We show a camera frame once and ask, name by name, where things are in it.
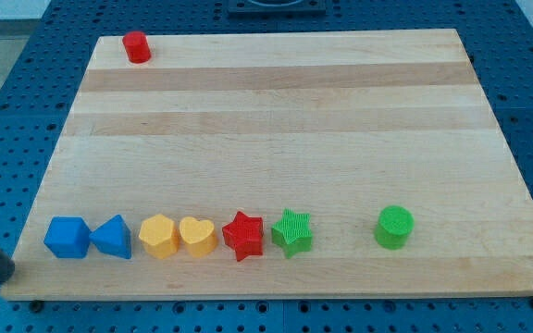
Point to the blue cube block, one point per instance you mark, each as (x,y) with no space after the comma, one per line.
(68,237)

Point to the red cylinder block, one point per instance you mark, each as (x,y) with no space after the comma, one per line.
(136,47)

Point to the green cylinder block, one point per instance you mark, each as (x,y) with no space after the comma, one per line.
(395,224)

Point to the wooden board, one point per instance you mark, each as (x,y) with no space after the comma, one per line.
(335,124)

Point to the yellow heart block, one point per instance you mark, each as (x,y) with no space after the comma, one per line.
(199,236)

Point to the yellow hexagon block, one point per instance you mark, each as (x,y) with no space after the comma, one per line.
(159,236)

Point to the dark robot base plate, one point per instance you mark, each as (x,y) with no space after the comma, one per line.
(277,7)

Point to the blue triangle block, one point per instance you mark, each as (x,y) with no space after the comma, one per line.
(113,238)

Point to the green star block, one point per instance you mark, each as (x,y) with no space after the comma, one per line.
(292,233)

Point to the red star block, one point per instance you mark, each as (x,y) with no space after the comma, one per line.
(244,235)

